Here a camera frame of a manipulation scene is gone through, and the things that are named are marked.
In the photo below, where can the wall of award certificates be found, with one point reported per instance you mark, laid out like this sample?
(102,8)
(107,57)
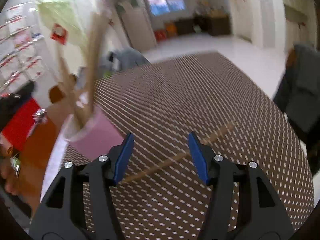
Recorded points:
(17,45)

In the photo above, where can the green box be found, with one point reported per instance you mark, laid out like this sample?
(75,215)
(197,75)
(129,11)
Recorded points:
(15,166)

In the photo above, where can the dark jacket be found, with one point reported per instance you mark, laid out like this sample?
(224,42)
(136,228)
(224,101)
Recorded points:
(300,92)

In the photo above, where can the slim wooden chopstick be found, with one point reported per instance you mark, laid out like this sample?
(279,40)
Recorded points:
(162,165)

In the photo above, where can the white refrigerator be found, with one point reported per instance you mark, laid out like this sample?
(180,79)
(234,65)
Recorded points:
(137,27)

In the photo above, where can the dark wooden desk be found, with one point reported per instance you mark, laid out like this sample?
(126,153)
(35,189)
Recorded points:
(215,26)

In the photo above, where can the green curtain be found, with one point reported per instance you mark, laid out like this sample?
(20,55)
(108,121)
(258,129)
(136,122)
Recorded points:
(62,12)

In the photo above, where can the red tote bag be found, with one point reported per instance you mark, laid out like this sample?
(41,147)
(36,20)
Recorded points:
(20,125)

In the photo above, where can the orange cardboard box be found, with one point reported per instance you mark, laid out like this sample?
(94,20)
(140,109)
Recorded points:
(170,30)

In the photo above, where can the pink cup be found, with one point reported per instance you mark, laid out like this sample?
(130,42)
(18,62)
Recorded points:
(95,137)

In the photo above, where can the grey jacket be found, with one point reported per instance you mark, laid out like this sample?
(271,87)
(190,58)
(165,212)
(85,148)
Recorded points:
(130,57)

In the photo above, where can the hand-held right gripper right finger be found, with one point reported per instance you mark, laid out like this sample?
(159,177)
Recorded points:
(198,160)

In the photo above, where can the red cardboard box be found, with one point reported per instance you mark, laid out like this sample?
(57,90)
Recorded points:
(160,35)

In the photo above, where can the barred window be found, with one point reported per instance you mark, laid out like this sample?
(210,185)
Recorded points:
(163,0)

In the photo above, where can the white underlay cloth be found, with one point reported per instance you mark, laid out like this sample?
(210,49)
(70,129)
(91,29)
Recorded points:
(53,160)

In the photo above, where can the clear plastic bag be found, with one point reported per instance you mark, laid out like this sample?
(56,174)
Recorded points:
(40,116)

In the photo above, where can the brown polka dot tablecloth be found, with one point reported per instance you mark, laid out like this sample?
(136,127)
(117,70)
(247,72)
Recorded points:
(187,92)

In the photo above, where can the person's left hand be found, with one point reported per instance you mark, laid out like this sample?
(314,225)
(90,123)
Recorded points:
(8,185)

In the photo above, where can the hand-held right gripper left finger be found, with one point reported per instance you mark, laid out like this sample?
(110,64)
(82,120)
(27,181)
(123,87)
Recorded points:
(123,160)

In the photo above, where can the red diamond wall decoration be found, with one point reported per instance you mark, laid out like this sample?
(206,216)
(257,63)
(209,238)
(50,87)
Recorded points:
(59,33)

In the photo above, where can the bunch of wooden chopsticks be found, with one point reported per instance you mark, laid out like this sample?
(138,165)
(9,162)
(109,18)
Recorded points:
(91,80)

